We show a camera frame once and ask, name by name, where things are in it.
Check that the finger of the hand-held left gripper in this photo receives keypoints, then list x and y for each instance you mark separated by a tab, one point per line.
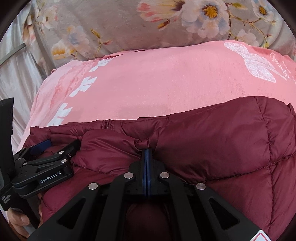
69	148
42	145

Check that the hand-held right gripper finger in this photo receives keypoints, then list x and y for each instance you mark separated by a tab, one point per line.
144	166
149	166

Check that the maroon puffer jacket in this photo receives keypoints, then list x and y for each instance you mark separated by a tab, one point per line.
219	143

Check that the person's left hand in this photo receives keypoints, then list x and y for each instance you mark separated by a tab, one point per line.
25	222

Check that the white satin curtain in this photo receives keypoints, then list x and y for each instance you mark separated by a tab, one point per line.
18	81

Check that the pink printed blanket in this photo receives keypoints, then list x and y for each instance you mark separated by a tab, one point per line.
161	88

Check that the grey floral quilt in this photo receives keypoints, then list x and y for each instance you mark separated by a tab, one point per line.
111	23

